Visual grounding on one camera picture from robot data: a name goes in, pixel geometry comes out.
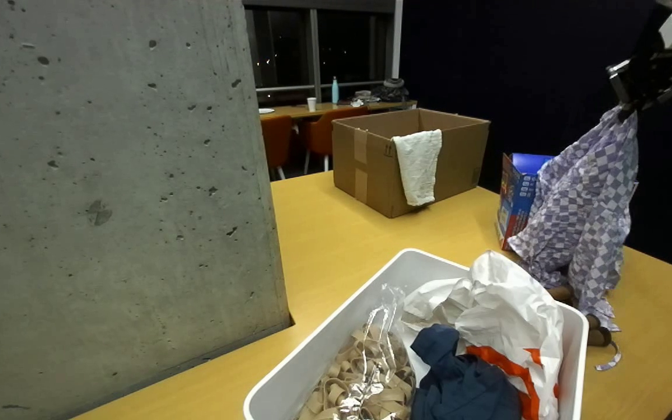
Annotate white orange plastic bag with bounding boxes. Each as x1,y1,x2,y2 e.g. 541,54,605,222
398,252,566,420

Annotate long wooden desk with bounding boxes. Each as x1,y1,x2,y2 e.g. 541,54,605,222
260,99,418,122

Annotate purple checkered cloth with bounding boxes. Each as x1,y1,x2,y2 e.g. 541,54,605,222
506,105,639,332

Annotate white towel on box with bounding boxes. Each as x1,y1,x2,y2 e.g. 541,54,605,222
393,127,444,208

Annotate bag of wooden pieces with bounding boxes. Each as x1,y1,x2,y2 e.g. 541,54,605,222
296,286,415,420

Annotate orange chair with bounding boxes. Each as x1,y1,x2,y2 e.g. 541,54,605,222
299,106,363,168
261,117,296,176

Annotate white plastic basket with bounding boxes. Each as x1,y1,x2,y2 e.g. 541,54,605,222
244,249,589,420

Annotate dark blue cloth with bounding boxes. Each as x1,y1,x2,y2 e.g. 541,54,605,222
411,323,520,420

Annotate blue Oreo snack box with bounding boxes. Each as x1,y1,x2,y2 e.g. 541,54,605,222
497,152,552,242

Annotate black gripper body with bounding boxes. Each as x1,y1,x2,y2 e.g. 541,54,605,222
605,0,672,119

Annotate cardboard box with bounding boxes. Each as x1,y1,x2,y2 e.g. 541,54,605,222
331,106,491,217

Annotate teal water bottle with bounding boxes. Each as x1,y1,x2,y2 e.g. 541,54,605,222
330,77,342,105

